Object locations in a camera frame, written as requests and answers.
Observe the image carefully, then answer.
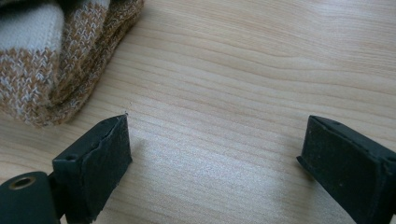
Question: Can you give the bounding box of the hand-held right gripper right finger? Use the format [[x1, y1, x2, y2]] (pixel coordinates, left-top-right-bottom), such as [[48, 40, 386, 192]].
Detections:
[[296, 115, 396, 224]]

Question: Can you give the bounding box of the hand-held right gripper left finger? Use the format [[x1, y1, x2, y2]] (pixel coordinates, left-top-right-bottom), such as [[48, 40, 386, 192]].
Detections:
[[51, 113, 134, 224]]

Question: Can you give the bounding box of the brown and white knitted sock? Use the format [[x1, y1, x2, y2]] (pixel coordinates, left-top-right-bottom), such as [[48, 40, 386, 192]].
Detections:
[[0, 0, 146, 128]]

